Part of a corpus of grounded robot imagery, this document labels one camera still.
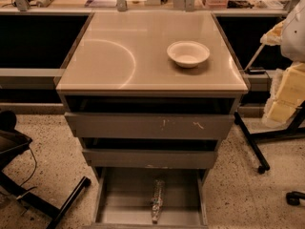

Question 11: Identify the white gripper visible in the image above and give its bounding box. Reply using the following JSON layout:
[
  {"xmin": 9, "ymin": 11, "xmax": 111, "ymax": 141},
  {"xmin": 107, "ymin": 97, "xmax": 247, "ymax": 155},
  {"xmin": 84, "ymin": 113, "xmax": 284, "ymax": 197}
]
[{"xmin": 260, "ymin": 21, "xmax": 305, "ymax": 128}]

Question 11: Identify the clear plastic water bottle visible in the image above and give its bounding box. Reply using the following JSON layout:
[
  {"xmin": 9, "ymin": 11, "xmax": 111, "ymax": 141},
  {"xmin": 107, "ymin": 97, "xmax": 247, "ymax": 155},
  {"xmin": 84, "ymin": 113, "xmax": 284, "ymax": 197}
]
[{"xmin": 151, "ymin": 179, "xmax": 165, "ymax": 224}]

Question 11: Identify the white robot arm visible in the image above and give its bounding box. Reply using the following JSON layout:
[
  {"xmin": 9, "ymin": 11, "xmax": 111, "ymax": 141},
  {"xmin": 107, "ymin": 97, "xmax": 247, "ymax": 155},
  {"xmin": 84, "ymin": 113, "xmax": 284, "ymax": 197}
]
[{"xmin": 260, "ymin": 0, "xmax": 305, "ymax": 128}]

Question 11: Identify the grey drawer cabinet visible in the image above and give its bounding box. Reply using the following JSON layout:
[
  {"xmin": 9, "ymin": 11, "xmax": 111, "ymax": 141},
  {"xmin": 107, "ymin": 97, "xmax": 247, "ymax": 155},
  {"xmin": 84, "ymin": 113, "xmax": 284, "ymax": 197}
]
[{"xmin": 55, "ymin": 10, "xmax": 249, "ymax": 177}]

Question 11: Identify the grey middle drawer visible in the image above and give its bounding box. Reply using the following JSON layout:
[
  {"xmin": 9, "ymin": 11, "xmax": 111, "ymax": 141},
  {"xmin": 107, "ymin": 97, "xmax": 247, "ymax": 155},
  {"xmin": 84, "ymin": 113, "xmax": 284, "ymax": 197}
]
[{"xmin": 82, "ymin": 149, "xmax": 217, "ymax": 169}]

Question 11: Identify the grey drawer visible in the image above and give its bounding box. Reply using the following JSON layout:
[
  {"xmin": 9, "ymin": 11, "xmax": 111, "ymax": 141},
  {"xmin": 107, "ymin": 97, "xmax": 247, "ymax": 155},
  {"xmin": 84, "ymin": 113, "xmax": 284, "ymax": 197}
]
[
  {"xmin": 82, "ymin": 149, "xmax": 217, "ymax": 169},
  {"xmin": 65, "ymin": 113, "xmax": 234, "ymax": 139},
  {"xmin": 91, "ymin": 168, "xmax": 208, "ymax": 229}
]

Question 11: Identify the grey bottom drawer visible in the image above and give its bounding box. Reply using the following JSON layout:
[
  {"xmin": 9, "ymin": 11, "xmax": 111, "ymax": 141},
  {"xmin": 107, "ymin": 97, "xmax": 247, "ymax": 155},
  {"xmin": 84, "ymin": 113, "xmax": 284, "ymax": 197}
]
[{"xmin": 91, "ymin": 168, "xmax": 208, "ymax": 229}]

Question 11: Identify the grey top drawer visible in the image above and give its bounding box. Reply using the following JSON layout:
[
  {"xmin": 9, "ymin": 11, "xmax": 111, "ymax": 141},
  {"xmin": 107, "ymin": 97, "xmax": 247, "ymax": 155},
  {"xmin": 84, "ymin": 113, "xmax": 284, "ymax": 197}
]
[{"xmin": 65, "ymin": 113, "xmax": 234, "ymax": 139}]

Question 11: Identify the white rod with black tip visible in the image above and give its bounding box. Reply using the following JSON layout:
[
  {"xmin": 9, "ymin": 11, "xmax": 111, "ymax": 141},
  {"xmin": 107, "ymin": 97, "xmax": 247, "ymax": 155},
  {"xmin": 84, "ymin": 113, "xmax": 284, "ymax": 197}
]
[{"xmin": 244, "ymin": 44, "xmax": 265, "ymax": 72}]

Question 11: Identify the black wheeled stand right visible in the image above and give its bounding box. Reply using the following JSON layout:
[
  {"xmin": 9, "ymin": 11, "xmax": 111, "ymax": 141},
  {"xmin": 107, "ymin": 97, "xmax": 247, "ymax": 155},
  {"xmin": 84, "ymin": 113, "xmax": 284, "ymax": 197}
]
[{"xmin": 234, "ymin": 102, "xmax": 305, "ymax": 174}]

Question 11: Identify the white bowl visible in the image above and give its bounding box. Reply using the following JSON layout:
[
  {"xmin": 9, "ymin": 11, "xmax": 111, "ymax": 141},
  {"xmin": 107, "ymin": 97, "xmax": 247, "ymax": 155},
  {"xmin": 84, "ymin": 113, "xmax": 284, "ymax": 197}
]
[{"xmin": 167, "ymin": 41, "xmax": 210, "ymax": 69}]

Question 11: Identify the black caster wheel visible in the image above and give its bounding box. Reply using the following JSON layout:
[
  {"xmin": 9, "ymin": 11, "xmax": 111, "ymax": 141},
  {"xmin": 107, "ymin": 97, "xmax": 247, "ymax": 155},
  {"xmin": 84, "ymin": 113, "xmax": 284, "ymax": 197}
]
[{"xmin": 286, "ymin": 191, "xmax": 305, "ymax": 206}]

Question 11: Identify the black stand left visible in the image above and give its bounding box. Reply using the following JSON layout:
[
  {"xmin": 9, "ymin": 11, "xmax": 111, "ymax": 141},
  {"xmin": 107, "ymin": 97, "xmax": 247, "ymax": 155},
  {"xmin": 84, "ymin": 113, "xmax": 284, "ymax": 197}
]
[{"xmin": 0, "ymin": 111, "xmax": 92, "ymax": 229}]

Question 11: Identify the black cable on floor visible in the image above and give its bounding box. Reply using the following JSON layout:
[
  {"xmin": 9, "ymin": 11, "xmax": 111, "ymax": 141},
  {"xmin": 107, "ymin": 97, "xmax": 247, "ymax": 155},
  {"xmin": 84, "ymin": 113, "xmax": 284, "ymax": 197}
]
[{"xmin": 17, "ymin": 147, "xmax": 38, "ymax": 202}]

